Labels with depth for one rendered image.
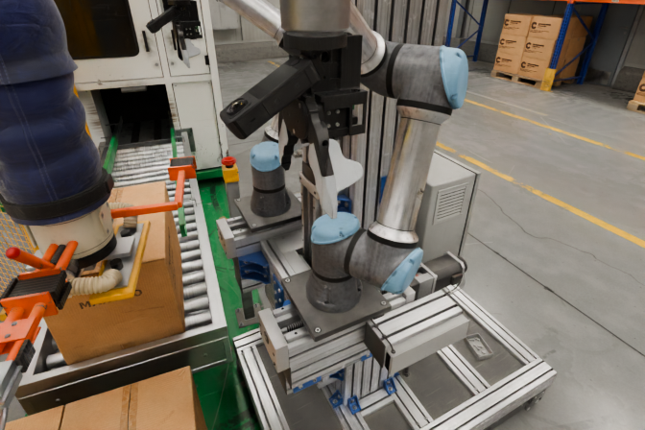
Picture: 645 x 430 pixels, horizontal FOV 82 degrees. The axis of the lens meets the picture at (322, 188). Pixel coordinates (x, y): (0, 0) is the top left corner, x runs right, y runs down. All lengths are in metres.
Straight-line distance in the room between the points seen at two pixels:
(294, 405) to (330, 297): 0.92
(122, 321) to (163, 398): 0.30
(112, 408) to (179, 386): 0.21
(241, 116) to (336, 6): 0.15
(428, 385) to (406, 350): 0.88
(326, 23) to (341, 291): 0.69
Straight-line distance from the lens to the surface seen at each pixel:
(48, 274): 1.01
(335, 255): 0.88
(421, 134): 0.80
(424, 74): 0.79
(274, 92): 0.40
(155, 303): 1.52
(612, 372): 2.62
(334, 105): 0.43
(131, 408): 1.55
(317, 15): 0.41
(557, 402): 2.36
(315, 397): 1.83
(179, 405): 1.50
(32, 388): 1.71
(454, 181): 1.23
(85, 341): 1.64
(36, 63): 0.96
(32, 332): 0.91
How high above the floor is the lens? 1.77
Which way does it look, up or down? 29 degrees down
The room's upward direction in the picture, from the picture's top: straight up
